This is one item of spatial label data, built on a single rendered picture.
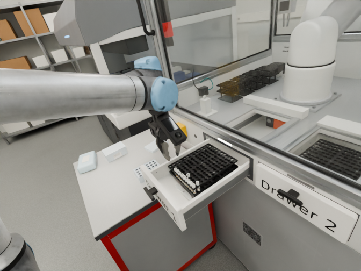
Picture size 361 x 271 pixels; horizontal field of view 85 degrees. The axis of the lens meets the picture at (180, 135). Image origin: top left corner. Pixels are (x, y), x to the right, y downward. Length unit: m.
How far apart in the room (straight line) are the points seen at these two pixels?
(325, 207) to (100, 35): 1.30
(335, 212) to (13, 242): 0.77
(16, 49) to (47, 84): 4.45
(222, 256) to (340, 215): 1.03
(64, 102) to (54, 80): 0.03
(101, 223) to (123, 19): 1.11
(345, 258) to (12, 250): 0.85
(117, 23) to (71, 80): 1.05
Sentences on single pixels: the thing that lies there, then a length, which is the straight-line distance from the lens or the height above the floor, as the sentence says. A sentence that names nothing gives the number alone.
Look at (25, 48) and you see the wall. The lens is 4.78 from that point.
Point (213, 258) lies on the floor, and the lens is 1.58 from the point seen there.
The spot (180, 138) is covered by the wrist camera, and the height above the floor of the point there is 1.09.
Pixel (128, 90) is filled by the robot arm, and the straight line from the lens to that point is 0.40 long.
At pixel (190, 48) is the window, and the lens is 0.86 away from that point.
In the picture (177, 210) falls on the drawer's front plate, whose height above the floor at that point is 0.93.
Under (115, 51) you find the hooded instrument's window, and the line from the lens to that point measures 1.40.
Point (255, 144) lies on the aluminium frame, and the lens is 0.74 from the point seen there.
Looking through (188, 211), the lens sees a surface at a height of 0.87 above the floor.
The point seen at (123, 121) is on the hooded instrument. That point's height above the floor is 0.86.
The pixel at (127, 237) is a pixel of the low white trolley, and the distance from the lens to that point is 1.01.
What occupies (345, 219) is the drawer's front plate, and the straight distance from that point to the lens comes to 0.69.
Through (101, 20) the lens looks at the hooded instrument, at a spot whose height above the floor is 1.47.
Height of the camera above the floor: 1.42
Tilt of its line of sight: 31 degrees down
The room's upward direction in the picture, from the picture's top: 12 degrees counter-clockwise
